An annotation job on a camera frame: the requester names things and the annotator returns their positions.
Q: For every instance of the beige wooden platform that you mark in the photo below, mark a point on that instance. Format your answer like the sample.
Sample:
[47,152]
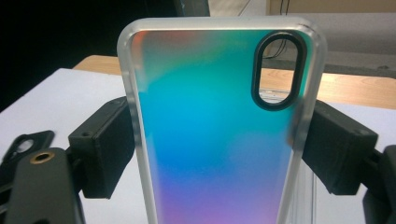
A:
[342,6]

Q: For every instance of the iridescent clear-rimmed phone case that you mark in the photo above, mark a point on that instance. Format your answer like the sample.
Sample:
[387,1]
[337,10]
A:
[202,124]

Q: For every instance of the dark cabinet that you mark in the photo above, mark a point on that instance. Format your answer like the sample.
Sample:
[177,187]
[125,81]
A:
[193,7]

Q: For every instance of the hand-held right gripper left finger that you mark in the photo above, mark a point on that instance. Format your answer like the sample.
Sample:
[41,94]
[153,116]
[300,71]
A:
[102,149]

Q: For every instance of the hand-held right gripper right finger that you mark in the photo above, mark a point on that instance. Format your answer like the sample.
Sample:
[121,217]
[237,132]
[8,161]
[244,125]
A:
[339,149]

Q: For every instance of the black phone case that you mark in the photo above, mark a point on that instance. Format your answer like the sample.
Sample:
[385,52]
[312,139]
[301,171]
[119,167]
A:
[43,137]

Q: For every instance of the black curtain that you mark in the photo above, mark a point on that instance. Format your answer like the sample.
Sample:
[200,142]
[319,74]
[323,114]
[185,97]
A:
[46,31]

